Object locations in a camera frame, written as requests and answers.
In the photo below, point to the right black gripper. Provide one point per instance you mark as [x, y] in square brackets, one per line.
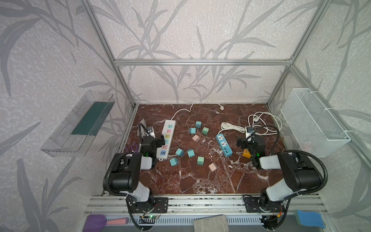
[243, 143]

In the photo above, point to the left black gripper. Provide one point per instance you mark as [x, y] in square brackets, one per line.
[157, 141]

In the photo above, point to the white multicolour power strip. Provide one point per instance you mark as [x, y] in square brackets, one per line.
[167, 132]

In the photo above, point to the blue power strip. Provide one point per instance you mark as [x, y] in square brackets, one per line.
[225, 147]

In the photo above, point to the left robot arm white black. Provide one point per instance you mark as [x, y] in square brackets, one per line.
[123, 175]

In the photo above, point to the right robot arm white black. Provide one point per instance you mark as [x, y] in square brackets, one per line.
[303, 173]

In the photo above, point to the orange power strip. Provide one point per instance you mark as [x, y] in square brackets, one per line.
[247, 154]

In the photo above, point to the purple pink hand rake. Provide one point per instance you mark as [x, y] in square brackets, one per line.
[132, 148]

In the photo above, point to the metal garden trowel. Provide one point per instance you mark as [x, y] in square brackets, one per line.
[142, 129]

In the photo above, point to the grey sponge block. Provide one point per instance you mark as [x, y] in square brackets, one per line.
[212, 224]

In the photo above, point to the blue sponge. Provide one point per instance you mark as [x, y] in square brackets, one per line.
[309, 219]

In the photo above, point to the purple pink brush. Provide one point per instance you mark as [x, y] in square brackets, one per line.
[95, 223]

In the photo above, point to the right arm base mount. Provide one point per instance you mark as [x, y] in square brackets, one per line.
[262, 204]

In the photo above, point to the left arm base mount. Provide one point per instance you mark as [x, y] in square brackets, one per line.
[153, 205]

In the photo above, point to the white wire mesh basket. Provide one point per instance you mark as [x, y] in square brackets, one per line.
[312, 124]

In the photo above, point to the clear plastic wall tray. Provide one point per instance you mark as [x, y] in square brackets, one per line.
[76, 133]

